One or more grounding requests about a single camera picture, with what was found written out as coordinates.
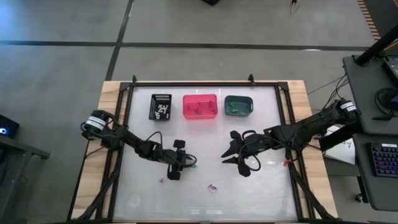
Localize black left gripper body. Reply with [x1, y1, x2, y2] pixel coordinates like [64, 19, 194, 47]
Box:
[164, 139, 188, 182]

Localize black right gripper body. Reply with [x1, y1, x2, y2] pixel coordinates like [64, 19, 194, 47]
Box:
[229, 130, 267, 179]

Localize teal plastic bin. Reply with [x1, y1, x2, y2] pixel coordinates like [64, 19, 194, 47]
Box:
[224, 95, 254, 118]

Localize pink plastic bin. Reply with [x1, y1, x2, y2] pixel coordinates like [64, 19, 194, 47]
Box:
[182, 93, 218, 121]

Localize black mesh basket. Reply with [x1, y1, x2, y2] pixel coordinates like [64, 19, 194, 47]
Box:
[148, 93, 173, 121]

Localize white paper sheet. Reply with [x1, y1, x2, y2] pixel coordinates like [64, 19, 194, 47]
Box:
[323, 124, 356, 166]

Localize grey desk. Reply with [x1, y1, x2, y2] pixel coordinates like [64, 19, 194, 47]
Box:
[342, 54, 398, 136]

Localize black headphones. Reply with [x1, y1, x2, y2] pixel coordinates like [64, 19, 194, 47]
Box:
[374, 86, 398, 121]

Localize backlit black keyboard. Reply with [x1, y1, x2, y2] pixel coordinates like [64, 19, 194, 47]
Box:
[369, 142, 398, 179]

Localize grey keyboard tray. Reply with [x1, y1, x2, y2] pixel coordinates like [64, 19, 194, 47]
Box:
[353, 133, 398, 212]

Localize black stand pole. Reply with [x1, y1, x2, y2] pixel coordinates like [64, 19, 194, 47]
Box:
[355, 24, 398, 67]

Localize grey side table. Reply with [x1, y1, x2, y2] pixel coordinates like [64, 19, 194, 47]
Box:
[0, 136, 52, 224]

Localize black box blue light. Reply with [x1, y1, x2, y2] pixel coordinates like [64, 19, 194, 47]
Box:
[0, 114, 20, 139]

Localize dark mat orange striped edge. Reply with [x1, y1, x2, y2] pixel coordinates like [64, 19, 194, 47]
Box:
[356, 0, 398, 42]

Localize black metal table frame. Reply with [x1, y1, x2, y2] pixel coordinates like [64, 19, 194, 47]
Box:
[67, 73, 340, 223]

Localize black cable bundle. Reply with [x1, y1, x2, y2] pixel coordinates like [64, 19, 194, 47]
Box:
[307, 73, 352, 108]

